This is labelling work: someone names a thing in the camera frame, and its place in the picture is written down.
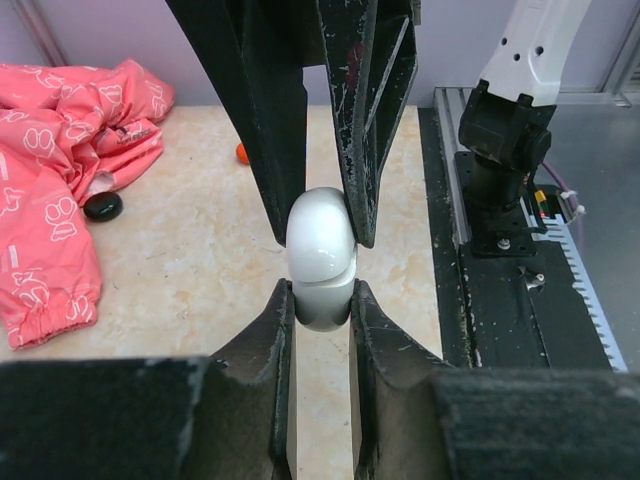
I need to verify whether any pink patterned cloth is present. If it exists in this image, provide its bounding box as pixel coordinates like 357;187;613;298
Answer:
1;60;175;350

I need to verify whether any white charging case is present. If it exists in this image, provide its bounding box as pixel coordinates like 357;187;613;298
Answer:
286;187;358;332

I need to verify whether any black charging case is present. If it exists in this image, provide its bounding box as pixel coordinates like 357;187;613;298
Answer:
83;192;124;223

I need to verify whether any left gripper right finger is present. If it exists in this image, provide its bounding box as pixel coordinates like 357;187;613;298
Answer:
349;280;450;479

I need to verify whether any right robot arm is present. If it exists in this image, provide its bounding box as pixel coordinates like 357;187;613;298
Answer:
169;1;589;248

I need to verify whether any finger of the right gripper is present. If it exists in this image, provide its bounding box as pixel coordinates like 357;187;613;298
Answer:
168;0;307;245
317;1;417;249

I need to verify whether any orange charging case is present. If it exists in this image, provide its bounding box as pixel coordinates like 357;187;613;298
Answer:
235;143;250;165

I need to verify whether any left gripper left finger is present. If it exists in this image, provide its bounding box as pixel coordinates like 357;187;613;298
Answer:
207;278;295;479

